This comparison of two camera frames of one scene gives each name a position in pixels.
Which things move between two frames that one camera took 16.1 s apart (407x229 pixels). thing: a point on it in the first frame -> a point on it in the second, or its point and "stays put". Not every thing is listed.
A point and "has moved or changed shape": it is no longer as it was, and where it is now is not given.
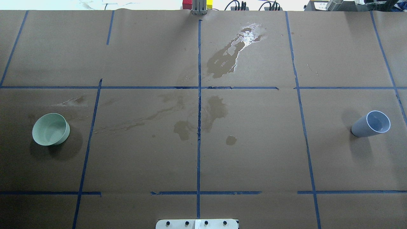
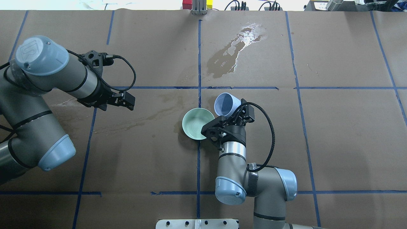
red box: (187, 4) stays put
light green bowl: (50, 129) has moved or changed shape
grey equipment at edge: (357, 5) stays put
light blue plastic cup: (374, 122) -> (225, 103)
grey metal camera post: (199, 7) stays put
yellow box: (209, 3) stays put
